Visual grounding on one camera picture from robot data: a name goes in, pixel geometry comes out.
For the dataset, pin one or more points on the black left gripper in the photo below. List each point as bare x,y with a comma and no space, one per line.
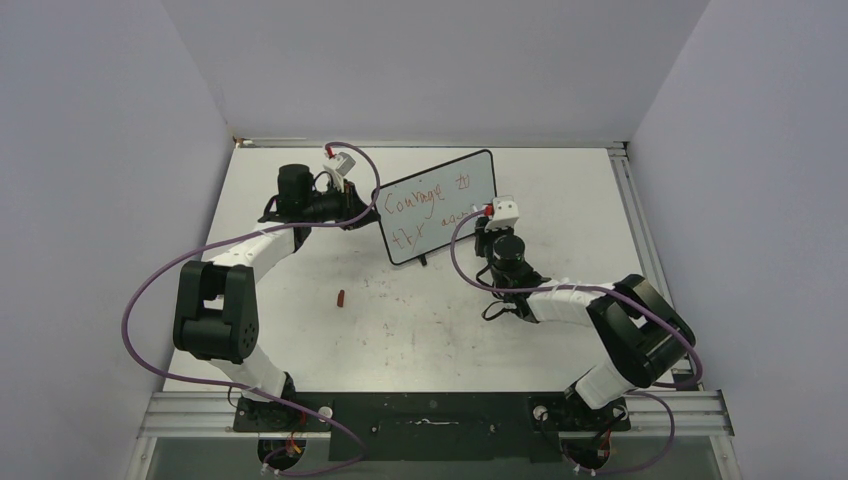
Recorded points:
351,207

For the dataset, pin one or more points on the black framed whiteboard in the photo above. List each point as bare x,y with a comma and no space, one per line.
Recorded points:
419,212

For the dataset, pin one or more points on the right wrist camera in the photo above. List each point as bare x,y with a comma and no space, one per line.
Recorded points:
502,213

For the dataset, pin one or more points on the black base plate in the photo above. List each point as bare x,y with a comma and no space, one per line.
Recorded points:
474,426

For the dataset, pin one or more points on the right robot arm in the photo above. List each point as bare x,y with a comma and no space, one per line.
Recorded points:
641,332

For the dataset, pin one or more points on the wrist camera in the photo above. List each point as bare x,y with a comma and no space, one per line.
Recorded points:
502,213
339,165

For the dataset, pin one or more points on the aluminium frame rail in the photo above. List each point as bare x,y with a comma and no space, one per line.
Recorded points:
435,303

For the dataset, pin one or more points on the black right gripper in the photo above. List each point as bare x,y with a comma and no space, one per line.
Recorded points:
484,235

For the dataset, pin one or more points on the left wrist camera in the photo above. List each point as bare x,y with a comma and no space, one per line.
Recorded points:
339,165

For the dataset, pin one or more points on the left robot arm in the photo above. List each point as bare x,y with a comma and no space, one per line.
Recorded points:
217,314

